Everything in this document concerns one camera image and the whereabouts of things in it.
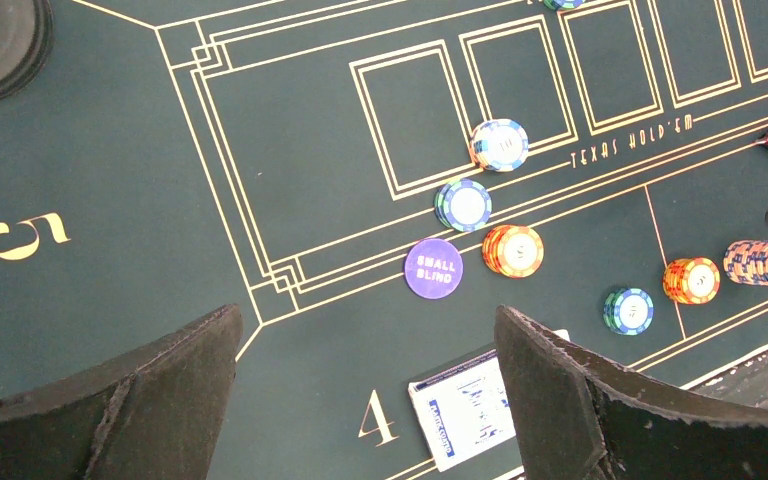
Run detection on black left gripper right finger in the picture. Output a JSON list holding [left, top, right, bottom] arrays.
[[494, 306, 768, 479]]

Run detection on dark green poker mat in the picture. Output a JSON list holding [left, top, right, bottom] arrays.
[[0, 1, 768, 479]]

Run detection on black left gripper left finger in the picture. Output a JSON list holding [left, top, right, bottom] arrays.
[[0, 304, 243, 479]]

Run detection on blue white card deck box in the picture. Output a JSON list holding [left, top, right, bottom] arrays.
[[407, 329, 571, 474]]

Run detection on pink blue chips small pile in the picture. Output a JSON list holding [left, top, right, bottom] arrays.
[[468, 118, 530, 172]]

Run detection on green blue chip stack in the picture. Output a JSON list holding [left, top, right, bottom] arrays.
[[602, 287, 654, 336]]

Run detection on orange red chip stack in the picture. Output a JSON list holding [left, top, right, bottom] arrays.
[[662, 257, 721, 305]]

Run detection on gold microphone on stand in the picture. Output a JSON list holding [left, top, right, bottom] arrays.
[[0, 0, 54, 100]]

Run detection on orange red chips small pile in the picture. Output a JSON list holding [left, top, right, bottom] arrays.
[[482, 225, 545, 278]]

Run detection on purple small blind button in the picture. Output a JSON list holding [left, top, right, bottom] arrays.
[[403, 238, 463, 300]]

